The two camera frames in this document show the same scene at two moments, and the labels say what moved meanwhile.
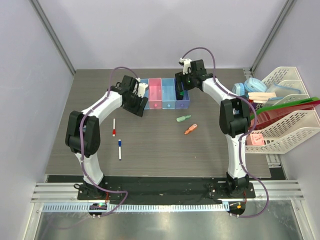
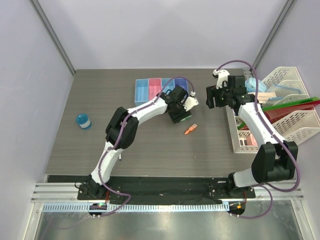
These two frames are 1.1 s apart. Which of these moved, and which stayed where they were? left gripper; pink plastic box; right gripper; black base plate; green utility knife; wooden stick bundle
Moved: left gripper; right gripper
Stayed: black base plate; pink plastic box; green utility knife; wooden stick bundle
